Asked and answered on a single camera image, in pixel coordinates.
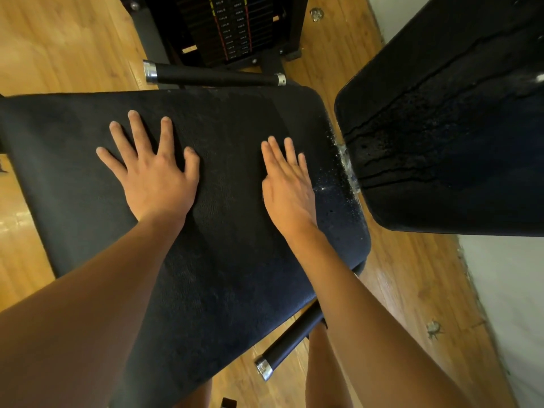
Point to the person's left leg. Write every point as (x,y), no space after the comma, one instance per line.
(195,395)

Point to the person's right hand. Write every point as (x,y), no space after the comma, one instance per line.
(291,195)

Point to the person's right leg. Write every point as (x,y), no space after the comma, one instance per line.
(327,374)

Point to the person's leg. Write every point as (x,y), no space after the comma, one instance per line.
(327,374)
(195,395)

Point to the person's left forearm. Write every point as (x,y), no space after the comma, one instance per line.
(76,318)

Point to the person's right forearm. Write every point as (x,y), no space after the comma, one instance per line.
(382,335)

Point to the person's left hand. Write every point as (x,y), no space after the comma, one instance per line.
(157,178)

